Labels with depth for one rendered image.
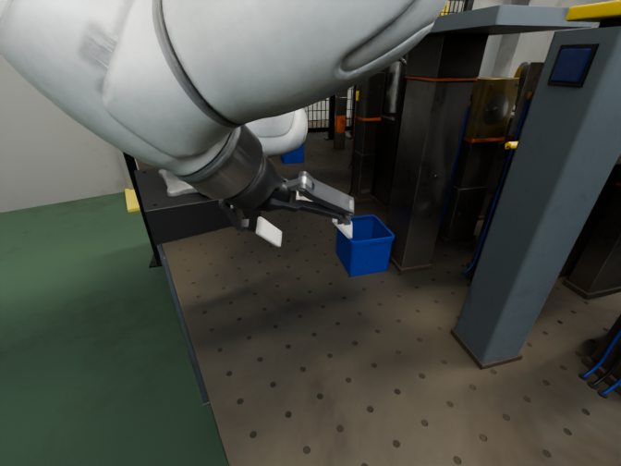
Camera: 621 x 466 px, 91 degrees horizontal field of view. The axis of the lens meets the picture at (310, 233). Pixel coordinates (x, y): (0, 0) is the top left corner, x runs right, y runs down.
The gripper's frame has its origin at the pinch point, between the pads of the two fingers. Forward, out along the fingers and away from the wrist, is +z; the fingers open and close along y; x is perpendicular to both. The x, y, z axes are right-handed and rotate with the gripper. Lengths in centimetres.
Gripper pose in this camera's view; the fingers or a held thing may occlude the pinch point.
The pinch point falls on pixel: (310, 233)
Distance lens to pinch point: 52.6
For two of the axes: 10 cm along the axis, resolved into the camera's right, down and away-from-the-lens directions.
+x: -0.6, 9.2, -3.8
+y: -9.0, 1.2, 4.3
